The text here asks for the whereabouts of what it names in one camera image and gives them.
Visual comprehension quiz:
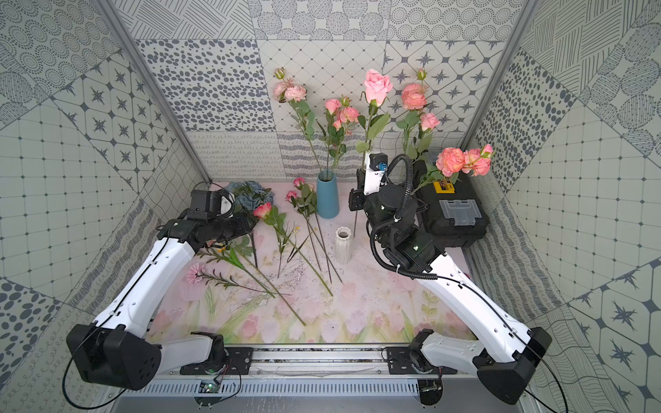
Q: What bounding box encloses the large pink peony spray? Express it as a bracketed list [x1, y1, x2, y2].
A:
[396, 69, 428, 160]

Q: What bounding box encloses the pink rose single stem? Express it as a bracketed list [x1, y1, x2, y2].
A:
[319, 99, 342, 172]

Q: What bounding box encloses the pink carnation spray stem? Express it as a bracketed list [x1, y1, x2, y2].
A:
[273, 67, 322, 170]

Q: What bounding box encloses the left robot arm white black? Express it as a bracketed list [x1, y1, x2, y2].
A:
[66, 189, 255, 391]

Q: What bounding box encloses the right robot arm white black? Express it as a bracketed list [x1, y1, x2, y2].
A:
[349, 152, 553, 405]

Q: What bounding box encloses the small white ribbed vase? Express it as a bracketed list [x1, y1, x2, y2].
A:
[335, 227, 353, 265]

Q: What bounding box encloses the tall blue ceramic vase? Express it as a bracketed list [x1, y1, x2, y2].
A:
[317, 170, 340, 220]

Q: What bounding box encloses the blue grey rose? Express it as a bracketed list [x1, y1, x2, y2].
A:
[225, 181, 274, 213]

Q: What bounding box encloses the pink flower bunch on table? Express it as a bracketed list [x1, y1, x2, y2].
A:
[253, 197, 317, 252]

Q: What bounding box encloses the black toolbox yellow label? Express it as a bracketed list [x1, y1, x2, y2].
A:
[414, 181, 490, 249]

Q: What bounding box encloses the magenta rosebud stem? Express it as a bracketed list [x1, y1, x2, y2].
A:
[286, 177, 343, 283]

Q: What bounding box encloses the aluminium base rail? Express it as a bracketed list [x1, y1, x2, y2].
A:
[133, 341, 533, 380]

